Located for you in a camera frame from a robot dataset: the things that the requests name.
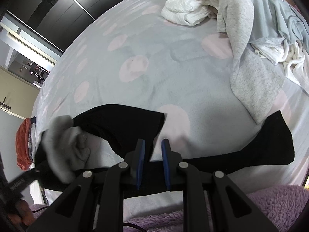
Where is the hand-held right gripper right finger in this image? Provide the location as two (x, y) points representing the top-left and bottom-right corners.
(161, 139), (278, 232)

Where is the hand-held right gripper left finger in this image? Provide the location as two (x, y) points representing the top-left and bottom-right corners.
(26, 139), (145, 232)

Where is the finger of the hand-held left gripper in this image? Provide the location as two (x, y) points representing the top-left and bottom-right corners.
(31, 159), (51, 176)

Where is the grey shirt with black sleeves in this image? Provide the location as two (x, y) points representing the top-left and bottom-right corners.
(35, 104), (295, 195)

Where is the person's left hand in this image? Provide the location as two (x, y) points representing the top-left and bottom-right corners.
(13, 196), (35, 226)

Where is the patterned grey folded garment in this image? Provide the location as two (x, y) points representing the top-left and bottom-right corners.
(26, 123), (37, 165)

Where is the orange folded sweater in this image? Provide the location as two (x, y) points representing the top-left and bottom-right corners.
(16, 118), (33, 171)

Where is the dark cluttered rack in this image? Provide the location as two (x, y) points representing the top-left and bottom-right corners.
(28, 60), (52, 85)

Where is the purple fleece garment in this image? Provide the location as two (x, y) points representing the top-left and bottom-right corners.
(123, 185), (308, 232)

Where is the heather grey garment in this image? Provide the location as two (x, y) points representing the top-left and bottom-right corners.
(216, 0), (286, 124)

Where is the white crinkled garment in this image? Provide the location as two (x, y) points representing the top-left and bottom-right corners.
(160, 0), (221, 26)

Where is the black sliding wardrobe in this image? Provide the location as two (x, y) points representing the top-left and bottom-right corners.
(7, 0), (150, 54)

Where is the light blue shirt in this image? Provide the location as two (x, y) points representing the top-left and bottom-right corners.
(244, 0), (302, 46)

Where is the black cable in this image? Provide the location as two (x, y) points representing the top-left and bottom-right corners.
(30, 205), (50, 214)
(122, 222), (148, 232)

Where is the metal door handle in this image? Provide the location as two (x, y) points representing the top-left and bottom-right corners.
(0, 97), (12, 113)

